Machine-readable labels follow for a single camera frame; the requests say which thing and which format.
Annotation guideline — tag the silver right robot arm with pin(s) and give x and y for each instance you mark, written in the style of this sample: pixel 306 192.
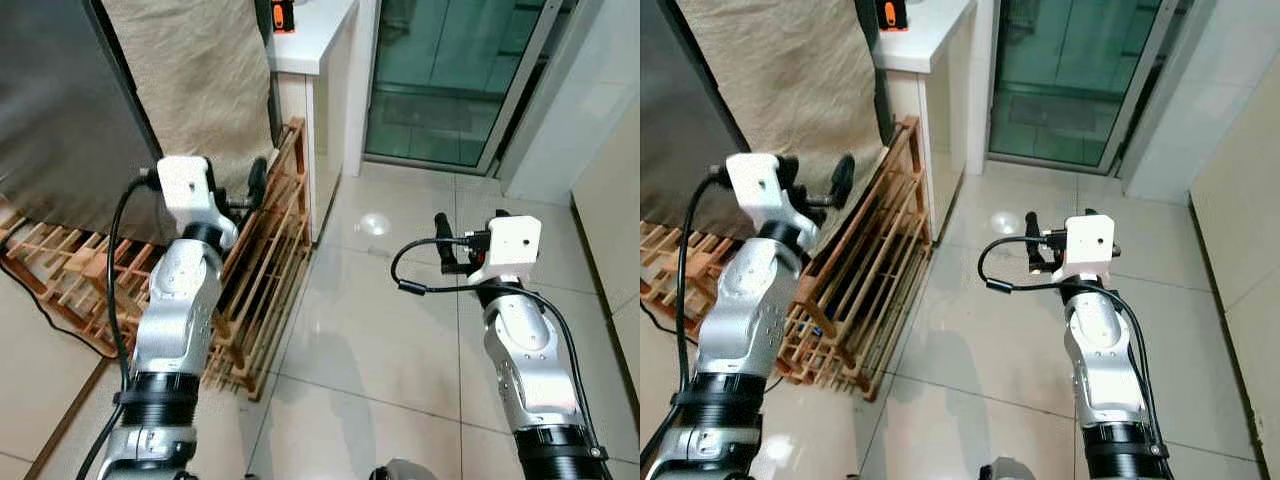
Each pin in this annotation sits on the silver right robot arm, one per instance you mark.
pixel 1100 350
pixel 525 360

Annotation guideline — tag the green glass sliding door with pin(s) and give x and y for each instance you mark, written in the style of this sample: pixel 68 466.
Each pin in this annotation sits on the green glass sliding door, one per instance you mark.
pixel 1070 80
pixel 450 80

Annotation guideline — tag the white glossy side cabinet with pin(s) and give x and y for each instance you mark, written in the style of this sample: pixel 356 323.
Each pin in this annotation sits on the white glossy side cabinet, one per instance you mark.
pixel 1245 230
pixel 610 230

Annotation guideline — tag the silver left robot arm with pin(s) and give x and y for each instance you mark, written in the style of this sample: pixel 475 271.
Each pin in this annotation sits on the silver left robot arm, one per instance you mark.
pixel 740 320
pixel 175 320

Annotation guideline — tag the wooden slatted rack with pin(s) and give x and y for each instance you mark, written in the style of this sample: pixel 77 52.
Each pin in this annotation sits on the wooden slatted rack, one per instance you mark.
pixel 265 270
pixel 860 290

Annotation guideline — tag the steel grey fridge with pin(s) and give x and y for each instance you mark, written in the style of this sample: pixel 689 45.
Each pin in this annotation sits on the steel grey fridge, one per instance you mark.
pixel 685 120
pixel 60 110

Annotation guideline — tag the grey robot foot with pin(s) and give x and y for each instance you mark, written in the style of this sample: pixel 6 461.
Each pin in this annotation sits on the grey robot foot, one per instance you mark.
pixel 398 470
pixel 1003 470

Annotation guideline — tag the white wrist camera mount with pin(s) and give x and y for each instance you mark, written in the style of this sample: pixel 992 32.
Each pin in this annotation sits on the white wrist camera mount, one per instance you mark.
pixel 512 240
pixel 185 185
pixel 1088 240
pixel 760 180

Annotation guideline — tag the beige cloth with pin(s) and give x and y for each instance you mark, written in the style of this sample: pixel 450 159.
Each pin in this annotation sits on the beige cloth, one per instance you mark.
pixel 195 80
pixel 790 70

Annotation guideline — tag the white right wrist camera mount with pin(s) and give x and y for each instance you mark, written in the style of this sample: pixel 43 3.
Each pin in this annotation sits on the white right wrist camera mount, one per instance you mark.
pixel 512 240
pixel 1088 240

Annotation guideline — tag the white counter cabinet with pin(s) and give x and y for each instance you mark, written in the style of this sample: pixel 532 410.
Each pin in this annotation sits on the white counter cabinet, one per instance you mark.
pixel 945 110
pixel 325 100

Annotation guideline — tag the orange black device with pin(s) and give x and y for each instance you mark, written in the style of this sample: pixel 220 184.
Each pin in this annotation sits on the orange black device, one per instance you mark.
pixel 892 14
pixel 283 16

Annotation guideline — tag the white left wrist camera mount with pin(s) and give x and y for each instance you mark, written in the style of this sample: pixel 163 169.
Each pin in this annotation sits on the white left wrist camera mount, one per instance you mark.
pixel 185 185
pixel 760 180

